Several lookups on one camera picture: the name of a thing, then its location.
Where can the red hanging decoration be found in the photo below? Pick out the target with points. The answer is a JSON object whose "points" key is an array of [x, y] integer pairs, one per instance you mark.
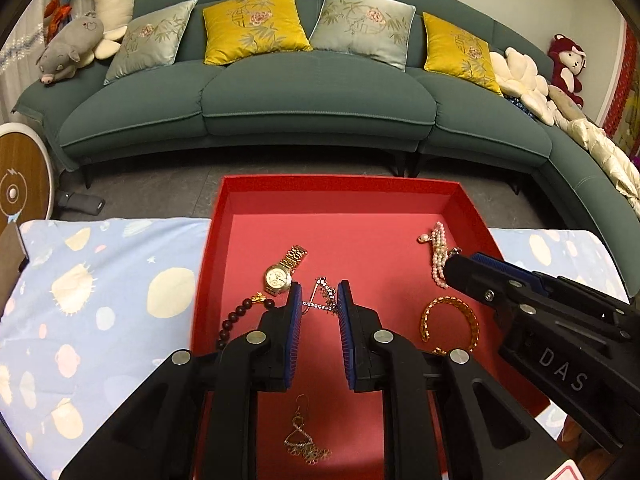
{"points": [[622, 100]]}

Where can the red plush monkey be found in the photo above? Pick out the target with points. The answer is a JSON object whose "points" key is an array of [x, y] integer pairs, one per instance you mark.
{"points": [[567, 67]]}

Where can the blue planet print tablecloth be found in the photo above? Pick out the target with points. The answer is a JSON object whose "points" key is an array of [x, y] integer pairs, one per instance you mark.
{"points": [[100, 285]]}

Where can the round wooden disc stand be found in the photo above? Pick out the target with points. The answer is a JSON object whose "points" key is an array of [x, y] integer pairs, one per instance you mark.
{"points": [[20, 175]]}

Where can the grey plush pig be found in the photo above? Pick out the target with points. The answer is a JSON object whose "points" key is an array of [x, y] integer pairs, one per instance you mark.
{"points": [[67, 50]]}

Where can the white flower-shaped cushion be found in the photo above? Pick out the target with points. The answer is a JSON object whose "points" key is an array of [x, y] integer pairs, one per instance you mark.
{"points": [[522, 77]]}

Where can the yellow embroidered cushion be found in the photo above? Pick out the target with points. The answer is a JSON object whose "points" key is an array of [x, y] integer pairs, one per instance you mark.
{"points": [[460, 52], [255, 25]]}

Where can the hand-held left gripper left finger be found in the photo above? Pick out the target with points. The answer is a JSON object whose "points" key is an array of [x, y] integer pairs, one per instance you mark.
{"points": [[295, 332]]}

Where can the silver rhinestone earring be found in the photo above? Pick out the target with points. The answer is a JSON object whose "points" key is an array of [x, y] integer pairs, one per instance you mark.
{"points": [[325, 292]]}

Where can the gold dangling earring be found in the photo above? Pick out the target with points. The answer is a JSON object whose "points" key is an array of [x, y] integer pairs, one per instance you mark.
{"points": [[300, 442]]}

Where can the red ribbon bow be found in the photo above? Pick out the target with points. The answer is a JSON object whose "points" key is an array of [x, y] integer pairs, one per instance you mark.
{"points": [[57, 15]]}

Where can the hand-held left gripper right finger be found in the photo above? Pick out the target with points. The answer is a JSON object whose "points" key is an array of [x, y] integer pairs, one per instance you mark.
{"points": [[345, 335]]}

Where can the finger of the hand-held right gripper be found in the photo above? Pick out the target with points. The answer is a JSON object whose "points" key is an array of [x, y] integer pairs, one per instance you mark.
{"points": [[545, 282], [475, 280]]}

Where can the gold wrist watch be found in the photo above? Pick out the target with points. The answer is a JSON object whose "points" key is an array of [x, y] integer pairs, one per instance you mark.
{"points": [[278, 276]]}

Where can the black device on floor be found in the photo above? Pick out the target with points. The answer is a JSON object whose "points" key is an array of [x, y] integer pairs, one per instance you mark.
{"points": [[82, 203]]}

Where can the cream quilted blanket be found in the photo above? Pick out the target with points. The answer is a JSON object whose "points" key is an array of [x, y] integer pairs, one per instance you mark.
{"points": [[607, 155]]}

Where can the grey-green embroidered cushion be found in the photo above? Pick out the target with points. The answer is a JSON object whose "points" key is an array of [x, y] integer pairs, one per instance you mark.
{"points": [[150, 42], [362, 25]]}

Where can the red cardboard box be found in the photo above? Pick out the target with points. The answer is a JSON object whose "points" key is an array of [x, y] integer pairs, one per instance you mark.
{"points": [[360, 230]]}

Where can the green sofa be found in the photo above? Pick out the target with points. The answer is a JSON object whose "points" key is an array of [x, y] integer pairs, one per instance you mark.
{"points": [[315, 100]]}

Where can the beige small pillow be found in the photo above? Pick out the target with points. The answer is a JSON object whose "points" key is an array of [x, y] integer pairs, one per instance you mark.
{"points": [[565, 102]]}

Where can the white plush toy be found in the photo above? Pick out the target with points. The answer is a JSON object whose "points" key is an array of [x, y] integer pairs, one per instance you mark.
{"points": [[112, 0]]}

